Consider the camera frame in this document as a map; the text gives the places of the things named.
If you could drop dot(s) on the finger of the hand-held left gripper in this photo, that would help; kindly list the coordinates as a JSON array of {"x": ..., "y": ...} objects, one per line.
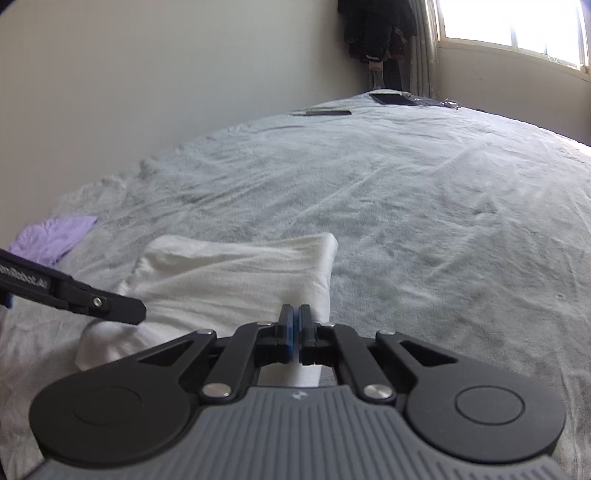
[{"x": 120, "y": 309}]

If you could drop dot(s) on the white pants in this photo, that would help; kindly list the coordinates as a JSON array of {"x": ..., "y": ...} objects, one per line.
[{"x": 231, "y": 277}]

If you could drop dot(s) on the white coat stand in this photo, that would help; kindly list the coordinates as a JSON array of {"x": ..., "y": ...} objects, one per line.
[{"x": 376, "y": 76}]

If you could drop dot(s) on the black tablet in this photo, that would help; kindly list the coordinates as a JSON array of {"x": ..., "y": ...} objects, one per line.
[{"x": 390, "y": 98}]

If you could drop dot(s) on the dark hanging coats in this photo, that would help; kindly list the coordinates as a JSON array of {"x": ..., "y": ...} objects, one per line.
[{"x": 374, "y": 27}]

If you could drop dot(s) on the dark flat phone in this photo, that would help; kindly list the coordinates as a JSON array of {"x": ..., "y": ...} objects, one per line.
[{"x": 323, "y": 111}]

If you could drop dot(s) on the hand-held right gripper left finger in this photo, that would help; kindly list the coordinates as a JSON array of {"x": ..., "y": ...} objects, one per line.
[{"x": 288, "y": 332}]

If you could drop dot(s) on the window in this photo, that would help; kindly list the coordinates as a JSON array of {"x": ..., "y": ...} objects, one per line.
[{"x": 508, "y": 18}]

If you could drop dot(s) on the purple folded shorts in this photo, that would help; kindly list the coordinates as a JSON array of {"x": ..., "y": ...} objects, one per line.
[{"x": 51, "y": 237}]

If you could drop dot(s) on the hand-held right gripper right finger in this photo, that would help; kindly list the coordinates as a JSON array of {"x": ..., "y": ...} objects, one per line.
[{"x": 304, "y": 332}]

